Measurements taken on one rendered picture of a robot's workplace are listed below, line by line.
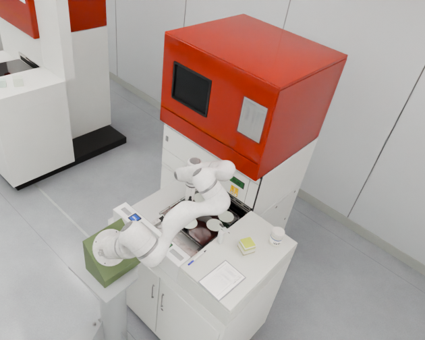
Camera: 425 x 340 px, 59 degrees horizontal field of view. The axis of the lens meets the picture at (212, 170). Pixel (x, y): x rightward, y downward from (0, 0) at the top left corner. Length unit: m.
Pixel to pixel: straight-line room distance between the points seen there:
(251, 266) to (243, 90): 0.93
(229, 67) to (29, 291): 2.17
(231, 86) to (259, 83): 0.19
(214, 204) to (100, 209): 2.10
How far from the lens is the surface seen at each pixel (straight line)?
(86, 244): 2.04
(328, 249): 3.71
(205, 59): 2.12
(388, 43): 3.25
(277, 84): 1.88
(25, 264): 3.36
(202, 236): 2.25
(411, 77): 3.25
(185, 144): 2.54
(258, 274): 2.07
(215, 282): 1.99
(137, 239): 1.68
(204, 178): 1.63
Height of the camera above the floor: 2.59
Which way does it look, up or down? 39 degrees down
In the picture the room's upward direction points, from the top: 10 degrees clockwise
